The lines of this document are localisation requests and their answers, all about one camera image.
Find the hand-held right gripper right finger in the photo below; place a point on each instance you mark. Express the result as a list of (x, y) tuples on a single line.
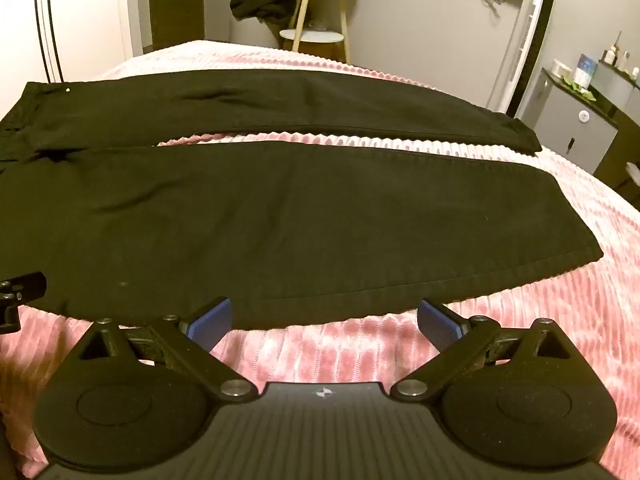
[(439, 320)]

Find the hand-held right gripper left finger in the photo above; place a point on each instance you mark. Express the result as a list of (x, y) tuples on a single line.
[(216, 317)]

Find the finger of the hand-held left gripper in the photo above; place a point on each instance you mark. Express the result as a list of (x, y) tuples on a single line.
[(25, 285)]

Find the black pants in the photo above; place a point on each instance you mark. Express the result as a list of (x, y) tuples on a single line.
[(240, 220)]

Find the pink ribbed blanket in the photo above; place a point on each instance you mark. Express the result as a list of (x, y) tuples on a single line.
[(525, 340)]

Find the grey cabinet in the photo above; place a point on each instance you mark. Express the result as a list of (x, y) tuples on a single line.
[(575, 130)]

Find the white wardrobe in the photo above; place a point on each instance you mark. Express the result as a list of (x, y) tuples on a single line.
[(90, 15)]

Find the white cup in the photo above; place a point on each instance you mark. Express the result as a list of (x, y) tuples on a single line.
[(558, 66)]

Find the white tower appliance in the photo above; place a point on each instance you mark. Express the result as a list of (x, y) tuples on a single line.
[(530, 45)]

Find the blue and white box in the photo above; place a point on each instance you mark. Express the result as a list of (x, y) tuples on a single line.
[(586, 70)]

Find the dark brown door panel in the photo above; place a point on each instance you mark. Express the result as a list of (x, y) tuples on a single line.
[(170, 5)]

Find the dark clothing heap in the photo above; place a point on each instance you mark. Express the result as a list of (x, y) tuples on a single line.
[(262, 2)]

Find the small bottles group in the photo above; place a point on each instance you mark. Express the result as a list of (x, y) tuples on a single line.
[(617, 55)]

